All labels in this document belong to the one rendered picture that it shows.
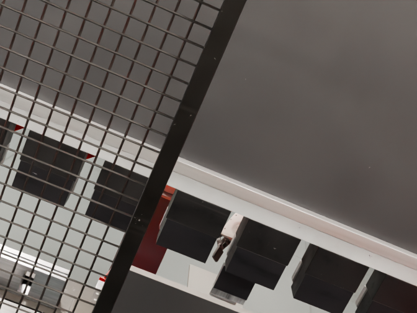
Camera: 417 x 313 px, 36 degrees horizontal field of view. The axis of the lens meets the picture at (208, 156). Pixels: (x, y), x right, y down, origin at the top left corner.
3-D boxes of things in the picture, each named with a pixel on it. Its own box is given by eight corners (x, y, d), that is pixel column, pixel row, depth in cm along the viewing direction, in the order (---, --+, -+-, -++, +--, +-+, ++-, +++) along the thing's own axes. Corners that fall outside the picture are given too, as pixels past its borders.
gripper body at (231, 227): (235, 202, 194) (216, 231, 189) (264, 212, 188) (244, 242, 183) (242, 216, 199) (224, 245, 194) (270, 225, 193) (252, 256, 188)
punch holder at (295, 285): (336, 300, 182) (363, 253, 177) (341, 317, 174) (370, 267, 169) (288, 282, 180) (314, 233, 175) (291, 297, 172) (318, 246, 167)
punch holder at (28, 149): (71, 196, 173) (92, 143, 168) (64, 208, 165) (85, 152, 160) (19, 175, 172) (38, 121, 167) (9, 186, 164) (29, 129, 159)
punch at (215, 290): (242, 303, 178) (257, 275, 176) (242, 307, 176) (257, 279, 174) (210, 290, 177) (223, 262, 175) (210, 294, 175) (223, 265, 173)
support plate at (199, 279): (239, 286, 207) (241, 284, 207) (242, 332, 182) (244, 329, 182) (188, 266, 205) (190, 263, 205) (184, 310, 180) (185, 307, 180)
